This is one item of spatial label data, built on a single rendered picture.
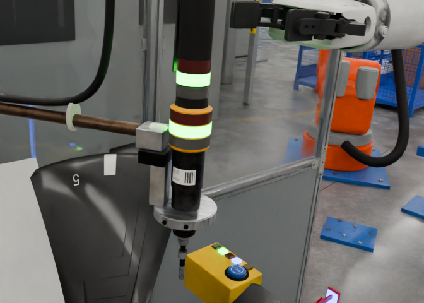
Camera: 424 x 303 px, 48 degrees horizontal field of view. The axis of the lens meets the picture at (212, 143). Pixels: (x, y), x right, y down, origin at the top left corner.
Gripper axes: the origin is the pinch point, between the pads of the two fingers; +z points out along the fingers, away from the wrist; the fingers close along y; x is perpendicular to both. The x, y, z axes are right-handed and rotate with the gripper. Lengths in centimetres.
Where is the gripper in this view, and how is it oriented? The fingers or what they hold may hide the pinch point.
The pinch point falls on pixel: (265, 19)
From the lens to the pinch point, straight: 54.1
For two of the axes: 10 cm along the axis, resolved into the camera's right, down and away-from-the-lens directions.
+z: -7.7, 1.6, -6.2
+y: -6.4, -3.2, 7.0
